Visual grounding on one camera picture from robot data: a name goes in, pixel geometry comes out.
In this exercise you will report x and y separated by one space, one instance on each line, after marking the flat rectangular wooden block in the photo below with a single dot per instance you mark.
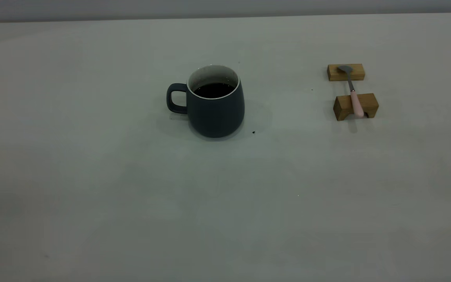
334 73

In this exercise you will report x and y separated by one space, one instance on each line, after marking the arched wooden block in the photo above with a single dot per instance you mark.
343 105

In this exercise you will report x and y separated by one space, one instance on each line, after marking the dark grey ceramic cup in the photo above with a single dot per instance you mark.
215 113

